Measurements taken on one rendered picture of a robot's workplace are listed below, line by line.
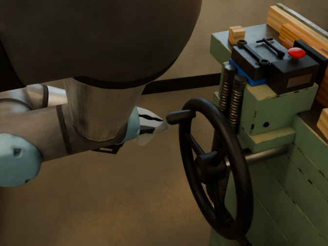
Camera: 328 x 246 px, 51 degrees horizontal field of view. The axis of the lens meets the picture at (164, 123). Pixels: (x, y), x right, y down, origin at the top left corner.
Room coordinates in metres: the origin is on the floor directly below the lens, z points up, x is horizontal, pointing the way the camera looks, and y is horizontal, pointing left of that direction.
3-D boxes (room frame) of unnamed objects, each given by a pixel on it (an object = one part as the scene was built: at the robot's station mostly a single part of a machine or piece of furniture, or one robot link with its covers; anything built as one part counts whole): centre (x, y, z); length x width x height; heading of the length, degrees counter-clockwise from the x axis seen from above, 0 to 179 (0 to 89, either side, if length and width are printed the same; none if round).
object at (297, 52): (0.56, -0.24, 1.02); 0.03 x 0.03 x 0.01
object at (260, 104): (0.58, -0.21, 0.91); 0.15 x 0.14 x 0.09; 21
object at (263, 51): (0.58, -0.21, 0.99); 0.13 x 0.11 x 0.06; 21
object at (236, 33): (0.83, -0.19, 0.92); 0.03 x 0.03 x 0.04; 15
